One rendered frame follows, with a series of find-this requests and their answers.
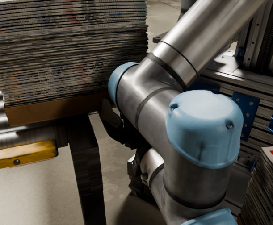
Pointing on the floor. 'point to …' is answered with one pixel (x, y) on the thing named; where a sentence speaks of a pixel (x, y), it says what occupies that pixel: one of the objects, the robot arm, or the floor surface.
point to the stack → (267, 189)
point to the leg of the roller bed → (93, 209)
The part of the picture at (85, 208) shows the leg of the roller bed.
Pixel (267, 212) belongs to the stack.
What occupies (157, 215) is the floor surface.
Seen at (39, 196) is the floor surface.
